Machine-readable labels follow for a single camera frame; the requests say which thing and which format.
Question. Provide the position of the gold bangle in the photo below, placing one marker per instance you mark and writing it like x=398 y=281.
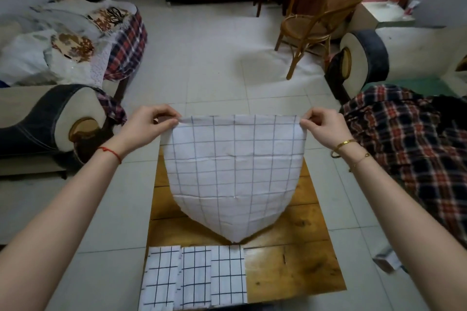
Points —
x=344 y=146

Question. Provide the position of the black garment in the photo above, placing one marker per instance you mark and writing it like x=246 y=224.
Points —
x=450 y=110

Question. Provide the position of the folded white grid-checked cloth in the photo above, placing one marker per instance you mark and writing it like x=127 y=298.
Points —
x=194 y=276
x=229 y=274
x=160 y=278

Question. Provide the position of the white lace floral sofa cover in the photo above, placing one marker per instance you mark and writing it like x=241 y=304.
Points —
x=54 y=44

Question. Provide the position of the red plaid sofa cloth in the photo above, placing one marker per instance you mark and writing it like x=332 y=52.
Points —
x=127 y=48

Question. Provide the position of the rattan armchair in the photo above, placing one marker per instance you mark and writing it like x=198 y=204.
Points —
x=321 y=12

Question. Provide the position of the white side table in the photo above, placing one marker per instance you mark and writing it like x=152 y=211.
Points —
x=379 y=15

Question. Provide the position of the person's right thumb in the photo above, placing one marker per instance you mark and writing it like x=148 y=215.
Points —
x=309 y=125

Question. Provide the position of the white grid-checked cloth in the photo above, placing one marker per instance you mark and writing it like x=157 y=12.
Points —
x=233 y=172
x=160 y=278
x=194 y=276
x=229 y=274

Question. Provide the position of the beige and denim sofa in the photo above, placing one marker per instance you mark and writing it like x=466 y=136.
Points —
x=408 y=52

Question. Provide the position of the person's right hand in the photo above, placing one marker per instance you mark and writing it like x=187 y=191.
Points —
x=328 y=128

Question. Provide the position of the person's left forearm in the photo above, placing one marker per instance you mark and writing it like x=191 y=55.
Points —
x=62 y=223

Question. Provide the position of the person's left hand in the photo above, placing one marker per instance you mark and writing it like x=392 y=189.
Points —
x=140 y=126

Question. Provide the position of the red and navy plaid blanket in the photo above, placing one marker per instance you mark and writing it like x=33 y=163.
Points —
x=408 y=143

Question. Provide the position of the small white box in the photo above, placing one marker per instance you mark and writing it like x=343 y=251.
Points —
x=388 y=260

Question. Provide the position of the person's right forearm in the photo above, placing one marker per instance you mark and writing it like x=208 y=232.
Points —
x=401 y=223

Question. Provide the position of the person's left thumb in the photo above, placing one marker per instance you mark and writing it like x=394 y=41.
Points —
x=168 y=123

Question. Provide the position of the beige and denim armchair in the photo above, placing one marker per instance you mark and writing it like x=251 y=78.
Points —
x=40 y=121

